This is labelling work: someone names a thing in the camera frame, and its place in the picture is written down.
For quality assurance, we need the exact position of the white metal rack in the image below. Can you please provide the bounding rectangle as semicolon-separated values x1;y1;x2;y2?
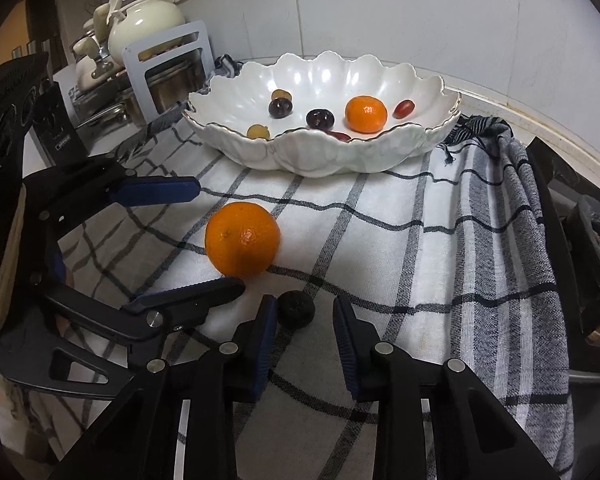
123;20;216;128

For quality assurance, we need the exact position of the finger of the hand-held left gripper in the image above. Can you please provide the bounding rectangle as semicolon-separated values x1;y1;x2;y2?
22;157;201;241
0;276;247;401

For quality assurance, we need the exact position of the round kiwi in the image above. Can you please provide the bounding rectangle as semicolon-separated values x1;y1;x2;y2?
278;291;315;330

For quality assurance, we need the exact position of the glass pot lid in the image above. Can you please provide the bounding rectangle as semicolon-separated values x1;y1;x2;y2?
77;100;131;131

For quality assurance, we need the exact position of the steel cooking pot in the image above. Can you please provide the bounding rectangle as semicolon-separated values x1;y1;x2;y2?
145;60;206;113

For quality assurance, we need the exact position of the orange mandarin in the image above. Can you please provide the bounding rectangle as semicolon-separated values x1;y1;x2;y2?
204;201;281;278
344;95;388;134

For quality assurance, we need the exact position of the black gas stove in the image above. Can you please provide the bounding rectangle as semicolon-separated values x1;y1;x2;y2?
525;135;600;386

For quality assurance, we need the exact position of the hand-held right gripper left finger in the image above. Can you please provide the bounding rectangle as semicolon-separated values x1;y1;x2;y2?
50;294;279;480

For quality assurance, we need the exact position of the cream ceramic teapot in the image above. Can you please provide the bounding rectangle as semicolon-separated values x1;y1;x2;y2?
108;0;187;63

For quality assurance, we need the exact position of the white scalloped ceramic bowl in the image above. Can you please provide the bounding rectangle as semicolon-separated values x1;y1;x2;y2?
182;51;462;177

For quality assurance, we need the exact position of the checked grey white cloth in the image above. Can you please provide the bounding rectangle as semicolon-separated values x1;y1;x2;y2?
22;52;576;480

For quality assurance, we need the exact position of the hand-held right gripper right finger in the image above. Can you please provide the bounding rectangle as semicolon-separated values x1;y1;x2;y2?
332;296;546;480

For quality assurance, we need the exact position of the black knife block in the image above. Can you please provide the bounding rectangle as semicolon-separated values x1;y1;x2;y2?
35;80;88;166

